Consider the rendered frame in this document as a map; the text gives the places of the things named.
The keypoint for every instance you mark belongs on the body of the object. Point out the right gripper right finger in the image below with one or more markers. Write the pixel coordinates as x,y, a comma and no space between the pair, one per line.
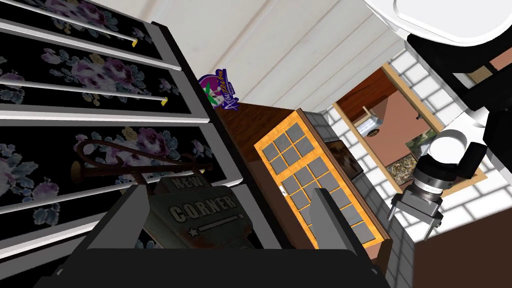
330,224

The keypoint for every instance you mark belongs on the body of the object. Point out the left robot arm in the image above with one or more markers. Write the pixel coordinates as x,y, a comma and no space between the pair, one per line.
448,156

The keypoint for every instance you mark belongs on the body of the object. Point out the orange door with glass panes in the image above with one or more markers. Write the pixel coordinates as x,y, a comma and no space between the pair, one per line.
316,176

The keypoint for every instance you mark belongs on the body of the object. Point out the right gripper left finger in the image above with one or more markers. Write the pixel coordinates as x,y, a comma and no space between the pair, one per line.
120,218

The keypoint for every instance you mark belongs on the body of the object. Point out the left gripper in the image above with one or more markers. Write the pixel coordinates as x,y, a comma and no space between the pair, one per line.
420,208

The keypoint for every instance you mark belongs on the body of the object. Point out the dark brown wall picture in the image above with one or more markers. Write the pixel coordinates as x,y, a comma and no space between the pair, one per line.
344,160

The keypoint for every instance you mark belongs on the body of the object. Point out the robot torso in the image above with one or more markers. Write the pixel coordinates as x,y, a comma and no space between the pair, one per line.
448,16

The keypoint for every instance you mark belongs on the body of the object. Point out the grey cabinet with floral drawers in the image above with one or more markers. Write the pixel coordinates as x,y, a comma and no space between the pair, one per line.
260,220

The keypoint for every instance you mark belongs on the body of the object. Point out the rusty hanging metal sign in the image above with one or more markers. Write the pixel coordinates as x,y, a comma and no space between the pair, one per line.
200,212

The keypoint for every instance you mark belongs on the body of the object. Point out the silver range hood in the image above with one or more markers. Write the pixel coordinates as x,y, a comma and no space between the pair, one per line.
368,124

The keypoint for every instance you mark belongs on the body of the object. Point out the purple wall sticker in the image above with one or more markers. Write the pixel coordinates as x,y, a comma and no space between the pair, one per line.
218,90

